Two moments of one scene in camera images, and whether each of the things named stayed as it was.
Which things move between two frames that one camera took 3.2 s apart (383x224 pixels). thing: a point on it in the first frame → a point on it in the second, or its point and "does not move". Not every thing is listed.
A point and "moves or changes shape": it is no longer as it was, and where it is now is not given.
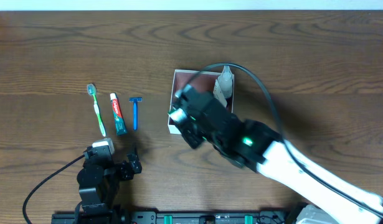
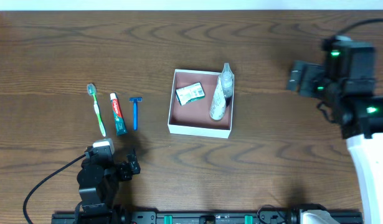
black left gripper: (126, 169) does not move
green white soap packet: (178, 115) moves or changes shape
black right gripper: (191, 101) → (307, 78)
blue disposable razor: (134, 100) does not move
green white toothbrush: (91, 89) does not move
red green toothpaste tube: (120, 123) does not move
